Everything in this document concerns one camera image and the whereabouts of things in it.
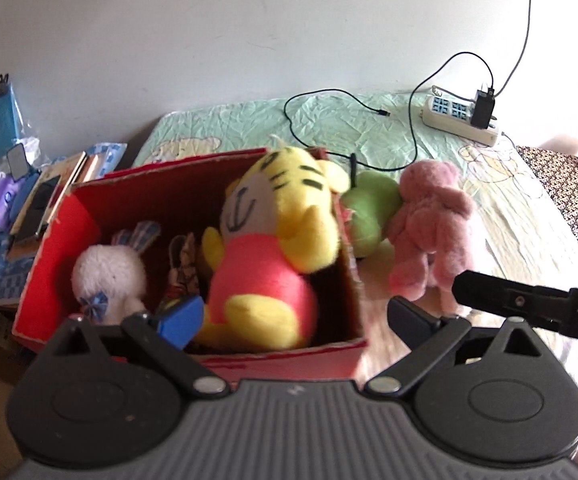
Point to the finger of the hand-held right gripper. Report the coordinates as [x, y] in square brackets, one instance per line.
[509, 297]

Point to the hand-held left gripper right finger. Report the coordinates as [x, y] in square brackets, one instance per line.
[410, 321]

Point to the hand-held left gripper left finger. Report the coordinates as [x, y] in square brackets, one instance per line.
[181, 319]

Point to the pink bear plush toy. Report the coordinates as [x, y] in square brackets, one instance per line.
[429, 220]

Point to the green plush toy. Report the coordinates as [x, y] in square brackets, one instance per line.
[369, 210]

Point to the red cardboard box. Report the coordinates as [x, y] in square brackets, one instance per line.
[54, 260]

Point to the small checkered plush toy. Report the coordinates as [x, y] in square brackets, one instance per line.
[184, 270]

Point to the white bunny plush toy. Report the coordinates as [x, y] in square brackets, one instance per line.
[109, 270]

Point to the yellow tiger plush toy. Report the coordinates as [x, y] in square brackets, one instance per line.
[269, 270]

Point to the black floral cloth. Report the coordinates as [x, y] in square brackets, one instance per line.
[569, 185]

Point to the blue patterned packet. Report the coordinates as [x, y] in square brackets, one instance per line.
[109, 157]

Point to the black phone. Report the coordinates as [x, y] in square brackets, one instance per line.
[41, 205]

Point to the white power strip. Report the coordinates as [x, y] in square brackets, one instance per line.
[449, 122]

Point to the black charger plug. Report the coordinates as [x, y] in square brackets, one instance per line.
[483, 110]

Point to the purple tissue pack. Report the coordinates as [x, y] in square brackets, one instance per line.
[1, 200]

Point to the small black-framed mirror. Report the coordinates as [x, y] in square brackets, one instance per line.
[18, 162]

